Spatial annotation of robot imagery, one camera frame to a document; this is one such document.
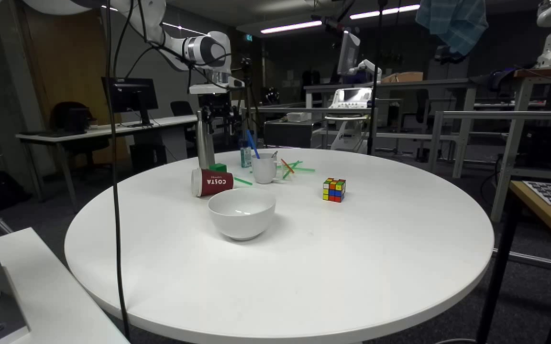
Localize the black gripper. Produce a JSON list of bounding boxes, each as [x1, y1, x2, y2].
[[206, 76, 246, 135]]

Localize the white robot base table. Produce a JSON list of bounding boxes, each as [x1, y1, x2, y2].
[[0, 225, 129, 344]]

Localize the silver metal bottle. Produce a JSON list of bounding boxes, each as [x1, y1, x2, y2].
[[194, 107, 217, 172]]

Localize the small teal bottle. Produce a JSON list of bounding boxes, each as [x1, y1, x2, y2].
[[238, 143, 254, 170]]

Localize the blue pen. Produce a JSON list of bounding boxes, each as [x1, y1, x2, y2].
[[242, 126, 261, 160]]

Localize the clear plastic cup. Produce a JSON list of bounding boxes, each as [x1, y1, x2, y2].
[[248, 149, 279, 185]]

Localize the red paper cup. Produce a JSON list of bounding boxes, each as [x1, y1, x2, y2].
[[189, 166, 235, 198]]

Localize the white ceramic bowl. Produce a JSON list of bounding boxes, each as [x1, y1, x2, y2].
[[206, 187, 277, 242]]

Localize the black computer monitor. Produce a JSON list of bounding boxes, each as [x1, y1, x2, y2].
[[99, 76, 160, 126]]

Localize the ceiling light strip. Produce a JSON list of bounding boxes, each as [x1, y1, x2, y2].
[[348, 2, 422, 23], [258, 17, 325, 36]]

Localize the Rubik's cube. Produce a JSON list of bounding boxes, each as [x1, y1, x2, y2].
[[321, 176, 348, 204]]

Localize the white medical equipment cart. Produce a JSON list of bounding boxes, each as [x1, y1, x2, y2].
[[309, 57, 382, 153]]

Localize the long white office desk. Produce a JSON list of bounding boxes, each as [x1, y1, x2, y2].
[[13, 111, 238, 206]]

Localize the cardboard box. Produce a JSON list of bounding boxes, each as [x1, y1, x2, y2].
[[378, 70, 426, 86]]

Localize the blue hanging cloth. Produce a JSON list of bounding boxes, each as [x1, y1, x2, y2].
[[414, 0, 489, 57]]

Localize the grey metal rack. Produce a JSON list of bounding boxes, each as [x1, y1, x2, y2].
[[426, 109, 551, 183]]

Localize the wood top metal leg table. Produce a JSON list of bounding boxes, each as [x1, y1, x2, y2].
[[489, 65, 551, 225]]

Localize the black camera tripod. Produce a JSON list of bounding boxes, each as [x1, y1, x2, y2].
[[235, 55, 260, 149]]

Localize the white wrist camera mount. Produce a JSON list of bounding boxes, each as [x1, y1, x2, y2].
[[187, 82, 229, 97]]

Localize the black cable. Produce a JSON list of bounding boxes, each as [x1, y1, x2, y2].
[[97, 0, 135, 344]]

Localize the grey metal frame table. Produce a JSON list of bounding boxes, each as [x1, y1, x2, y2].
[[302, 78, 478, 181]]

